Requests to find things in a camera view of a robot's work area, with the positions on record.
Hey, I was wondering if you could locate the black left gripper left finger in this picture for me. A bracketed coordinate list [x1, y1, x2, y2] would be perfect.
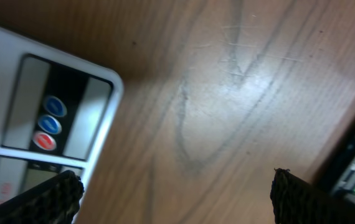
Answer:
[0, 170, 84, 224]

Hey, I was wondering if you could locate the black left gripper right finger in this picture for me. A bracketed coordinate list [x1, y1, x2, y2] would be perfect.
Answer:
[270, 168, 355, 224]

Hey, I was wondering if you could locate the white digital kitchen scale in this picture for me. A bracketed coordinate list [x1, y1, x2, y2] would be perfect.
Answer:
[0, 27, 124, 204]

